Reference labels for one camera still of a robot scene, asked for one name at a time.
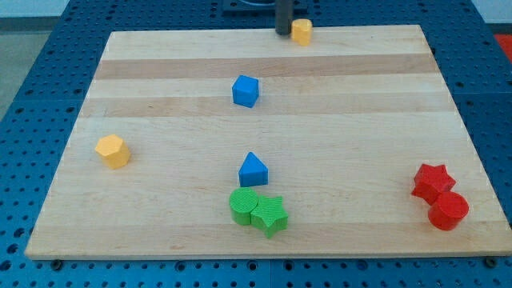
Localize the red cylinder block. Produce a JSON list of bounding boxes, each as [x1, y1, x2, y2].
[[428, 191, 470, 231]]

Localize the green star block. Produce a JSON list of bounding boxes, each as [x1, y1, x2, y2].
[[250, 195, 288, 238]]

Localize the wooden board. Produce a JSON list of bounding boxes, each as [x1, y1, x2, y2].
[[25, 25, 511, 260]]

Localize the red star block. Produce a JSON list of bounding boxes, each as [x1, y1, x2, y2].
[[411, 163, 456, 205]]

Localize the green cylinder block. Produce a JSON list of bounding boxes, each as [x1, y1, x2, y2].
[[229, 187, 258, 226]]

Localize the blue triangle block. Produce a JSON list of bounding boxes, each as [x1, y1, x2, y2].
[[238, 152, 269, 187]]

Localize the yellow hexagon block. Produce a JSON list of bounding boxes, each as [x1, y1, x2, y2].
[[95, 134, 131, 170]]

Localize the blue cube block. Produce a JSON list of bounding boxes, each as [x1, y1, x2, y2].
[[232, 75, 259, 108]]

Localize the yellow heart block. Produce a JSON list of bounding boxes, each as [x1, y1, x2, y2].
[[291, 18, 313, 46]]

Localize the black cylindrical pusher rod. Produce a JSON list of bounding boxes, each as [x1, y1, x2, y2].
[[274, 0, 294, 36]]

